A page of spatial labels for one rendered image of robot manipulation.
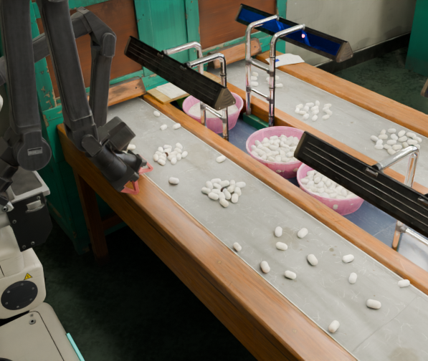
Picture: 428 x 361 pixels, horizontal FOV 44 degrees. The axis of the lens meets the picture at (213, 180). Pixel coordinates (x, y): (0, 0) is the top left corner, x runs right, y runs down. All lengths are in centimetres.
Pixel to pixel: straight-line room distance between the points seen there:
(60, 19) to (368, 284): 104
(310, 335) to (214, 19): 168
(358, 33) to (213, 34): 212
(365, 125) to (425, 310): 96
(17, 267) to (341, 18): 335
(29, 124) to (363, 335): 95
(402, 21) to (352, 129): 280
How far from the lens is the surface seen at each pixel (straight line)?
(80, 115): 126
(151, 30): 244
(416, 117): 233
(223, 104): 173
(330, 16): 428
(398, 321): 150
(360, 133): 221
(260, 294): 148
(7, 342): 217
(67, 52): 121
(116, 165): 137
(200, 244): 162
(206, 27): 262
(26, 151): 123
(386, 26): 482
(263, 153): 205
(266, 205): 180
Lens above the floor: 186
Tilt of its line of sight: 36 degrees down
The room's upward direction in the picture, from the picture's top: 3 degrees counter-clockwise
